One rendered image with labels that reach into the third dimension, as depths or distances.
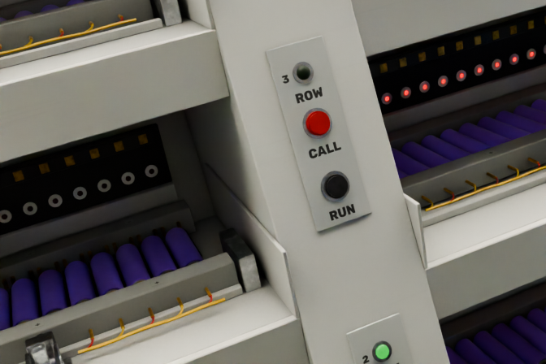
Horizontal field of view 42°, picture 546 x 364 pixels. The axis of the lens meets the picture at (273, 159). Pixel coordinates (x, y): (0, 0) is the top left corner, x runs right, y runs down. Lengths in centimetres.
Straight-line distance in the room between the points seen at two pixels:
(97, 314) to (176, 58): 18
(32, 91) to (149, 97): 7
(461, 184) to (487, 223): 5
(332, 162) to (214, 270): 11
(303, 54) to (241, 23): 4
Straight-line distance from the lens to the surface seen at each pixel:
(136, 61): 45
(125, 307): 50
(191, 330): 49
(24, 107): 45
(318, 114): 46
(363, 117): 48
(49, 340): 49
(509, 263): 55
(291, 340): 48
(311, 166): 47
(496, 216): 57
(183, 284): 50
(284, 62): 46
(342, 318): 49
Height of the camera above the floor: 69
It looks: 5 degrees down
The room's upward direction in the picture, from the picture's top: 16 degrees counter-clockwise
